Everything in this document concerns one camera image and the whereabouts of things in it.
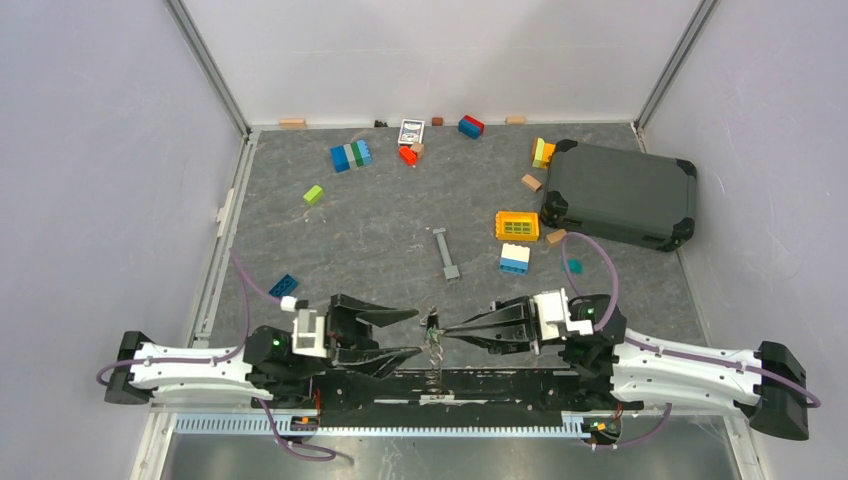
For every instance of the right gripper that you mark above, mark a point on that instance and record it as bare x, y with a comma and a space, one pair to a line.
507, 338

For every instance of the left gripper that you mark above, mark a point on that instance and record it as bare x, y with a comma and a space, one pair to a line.
350, 340

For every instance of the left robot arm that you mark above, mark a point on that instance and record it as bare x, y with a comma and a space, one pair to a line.
280, 368

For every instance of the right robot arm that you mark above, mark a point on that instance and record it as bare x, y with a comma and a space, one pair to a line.
617, 368

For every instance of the white and blue brick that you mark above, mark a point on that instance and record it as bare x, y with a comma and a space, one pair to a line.
514, 259

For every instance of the grey toy axle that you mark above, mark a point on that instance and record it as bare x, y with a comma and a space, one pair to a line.
450, 269

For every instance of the teal small block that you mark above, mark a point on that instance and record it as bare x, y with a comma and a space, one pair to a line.
574, 266

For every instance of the yellow window brick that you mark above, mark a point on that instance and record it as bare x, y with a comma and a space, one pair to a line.
512, 226

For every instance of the dark blue flat brick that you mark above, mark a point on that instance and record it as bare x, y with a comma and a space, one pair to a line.
283, 287

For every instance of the tan wooden block near case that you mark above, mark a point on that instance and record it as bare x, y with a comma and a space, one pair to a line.
531, 182

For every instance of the lime green block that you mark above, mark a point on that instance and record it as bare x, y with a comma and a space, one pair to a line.
313, 195

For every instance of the orange green brown brick stack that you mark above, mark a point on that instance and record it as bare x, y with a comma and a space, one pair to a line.
542, 153

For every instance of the red orange brick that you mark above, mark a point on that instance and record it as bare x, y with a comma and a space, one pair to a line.
408, 155

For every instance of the dark grey hard case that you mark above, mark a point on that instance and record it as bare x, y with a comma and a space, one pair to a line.
630, 197

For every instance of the blue grey green brick stack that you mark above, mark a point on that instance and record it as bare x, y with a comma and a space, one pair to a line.
350, 156

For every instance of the red and blue brick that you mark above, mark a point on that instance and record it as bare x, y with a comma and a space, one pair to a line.
470, 127

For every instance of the playing card box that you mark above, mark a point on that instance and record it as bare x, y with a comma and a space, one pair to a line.
410, 132

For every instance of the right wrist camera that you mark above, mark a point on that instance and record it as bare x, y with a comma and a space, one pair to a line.
555, 319

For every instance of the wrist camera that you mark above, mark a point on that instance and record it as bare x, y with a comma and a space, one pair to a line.
309, 328
555, 319

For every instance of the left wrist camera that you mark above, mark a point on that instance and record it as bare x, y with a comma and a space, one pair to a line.
309, 328

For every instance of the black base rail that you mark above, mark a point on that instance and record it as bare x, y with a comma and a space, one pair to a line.
418, 398

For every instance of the tan wooden block at wall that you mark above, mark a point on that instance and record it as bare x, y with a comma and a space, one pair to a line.
292, 123

